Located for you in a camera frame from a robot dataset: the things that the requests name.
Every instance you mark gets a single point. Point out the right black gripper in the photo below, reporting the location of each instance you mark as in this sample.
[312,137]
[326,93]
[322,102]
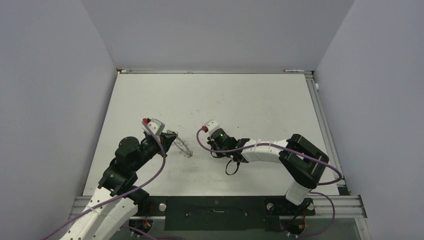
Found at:
[212,142]

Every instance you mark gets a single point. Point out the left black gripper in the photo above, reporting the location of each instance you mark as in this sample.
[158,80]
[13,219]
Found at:
[166,140]

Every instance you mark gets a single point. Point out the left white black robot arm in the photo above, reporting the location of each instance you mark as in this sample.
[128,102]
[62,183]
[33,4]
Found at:
[117,198]

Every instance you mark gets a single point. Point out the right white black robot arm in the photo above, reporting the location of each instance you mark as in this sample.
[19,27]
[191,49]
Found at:
[304,161]

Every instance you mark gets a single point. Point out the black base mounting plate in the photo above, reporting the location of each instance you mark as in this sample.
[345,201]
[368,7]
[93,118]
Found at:
[221,213]

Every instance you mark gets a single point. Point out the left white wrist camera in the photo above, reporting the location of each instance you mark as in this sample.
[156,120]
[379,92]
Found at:
[156,126]

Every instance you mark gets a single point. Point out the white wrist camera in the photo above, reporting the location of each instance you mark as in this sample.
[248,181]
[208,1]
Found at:
[156,126]
[211,126]

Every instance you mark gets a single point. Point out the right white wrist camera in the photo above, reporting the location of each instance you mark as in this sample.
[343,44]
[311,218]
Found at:
[211,126]

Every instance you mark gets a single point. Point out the marker pen at wall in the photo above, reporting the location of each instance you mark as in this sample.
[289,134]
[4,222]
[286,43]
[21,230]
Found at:
[294,71]

